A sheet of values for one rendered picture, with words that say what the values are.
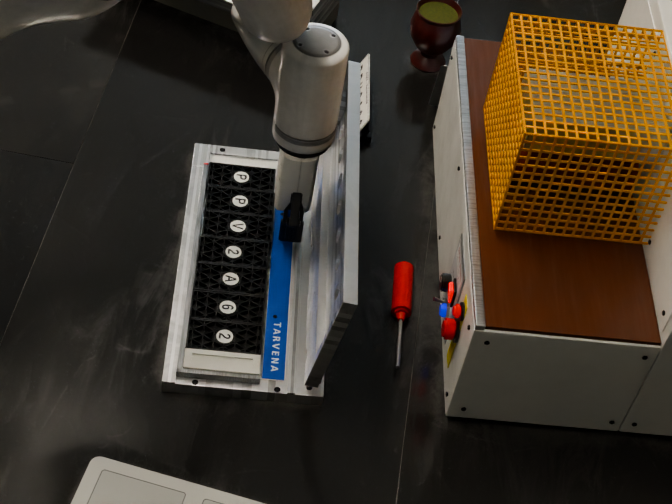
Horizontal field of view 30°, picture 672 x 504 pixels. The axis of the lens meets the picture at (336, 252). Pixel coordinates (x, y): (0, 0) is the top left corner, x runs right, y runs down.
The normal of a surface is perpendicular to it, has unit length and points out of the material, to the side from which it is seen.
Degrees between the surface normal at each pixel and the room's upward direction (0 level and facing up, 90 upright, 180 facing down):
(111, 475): 0
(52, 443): 0
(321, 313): 9
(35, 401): 0
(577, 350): 90
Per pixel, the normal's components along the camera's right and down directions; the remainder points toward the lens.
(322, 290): 0.28, -0.64
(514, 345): -0.02, 0.74
